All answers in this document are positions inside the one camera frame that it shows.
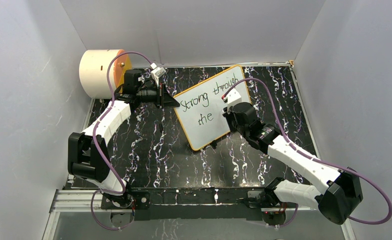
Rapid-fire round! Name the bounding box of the cream cylindrical drum orange face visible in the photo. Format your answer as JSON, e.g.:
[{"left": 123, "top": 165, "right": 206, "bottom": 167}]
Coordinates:
[{"left": 79, "top": 49, "right": 132, "bottom": 99}]

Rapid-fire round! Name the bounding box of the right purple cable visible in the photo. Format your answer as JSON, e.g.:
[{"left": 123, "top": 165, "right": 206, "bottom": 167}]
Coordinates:
[{"left": 223, "top": 77, "right": 392, "bottom": 225}]

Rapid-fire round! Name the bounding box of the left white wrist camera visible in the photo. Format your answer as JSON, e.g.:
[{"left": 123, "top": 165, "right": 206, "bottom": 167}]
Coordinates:
[{"left": 150, "top": 62, "right": 166, "bottom": 80}]

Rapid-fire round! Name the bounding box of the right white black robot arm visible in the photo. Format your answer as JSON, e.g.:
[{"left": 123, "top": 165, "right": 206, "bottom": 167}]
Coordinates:
[{"left": 222, "top": 102, "right": 363, "bottom": 225}]

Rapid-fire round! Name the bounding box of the purple cable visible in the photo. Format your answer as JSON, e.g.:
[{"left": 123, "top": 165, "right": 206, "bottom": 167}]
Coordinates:
[
  {"left": 90, "top": 51, "right": 154, "bottom": 231},
  {"left": 223, "top": 77, "right": 392, "bottom": 225}
]

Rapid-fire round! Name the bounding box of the yellow framed whiteboard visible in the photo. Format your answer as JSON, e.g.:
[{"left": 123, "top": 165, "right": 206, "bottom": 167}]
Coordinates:
[{"left": 174, "top": 65, "right": 244, "bottom": 151}]

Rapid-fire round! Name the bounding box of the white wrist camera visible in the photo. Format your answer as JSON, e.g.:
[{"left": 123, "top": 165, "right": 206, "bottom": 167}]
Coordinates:
[
  {"left": 150, "top": 62, "right": 166, "bottom": 80},
  {"left": 222, "top": 89, "right": 242, "bottom": 113}
]

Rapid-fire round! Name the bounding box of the aluminium front frame rail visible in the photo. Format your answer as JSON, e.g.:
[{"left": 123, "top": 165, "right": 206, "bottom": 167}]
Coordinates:
[{"left": 43, "top": 187, "right": 355, "bottom": 240}]

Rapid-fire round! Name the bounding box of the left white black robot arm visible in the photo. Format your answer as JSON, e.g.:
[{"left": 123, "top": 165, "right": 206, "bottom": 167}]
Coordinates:
[{"left": 68, "top": 67, "right": 179, "bottom": 208}]

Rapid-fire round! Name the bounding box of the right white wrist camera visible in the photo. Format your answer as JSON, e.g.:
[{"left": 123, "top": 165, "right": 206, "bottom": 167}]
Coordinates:
[{"left": 222, "top": 89, "right": 242, "bottom": 113}]

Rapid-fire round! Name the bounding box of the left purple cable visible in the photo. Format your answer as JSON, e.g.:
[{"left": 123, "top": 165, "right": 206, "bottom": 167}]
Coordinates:
[{"left": 90, "top": 51, "right": 154, "bottom": 231}]

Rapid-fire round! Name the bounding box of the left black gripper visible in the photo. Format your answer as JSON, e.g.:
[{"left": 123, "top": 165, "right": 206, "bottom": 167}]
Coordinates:
[{"left": 137, "top": 82, "right": 180, "bottom": 110}]

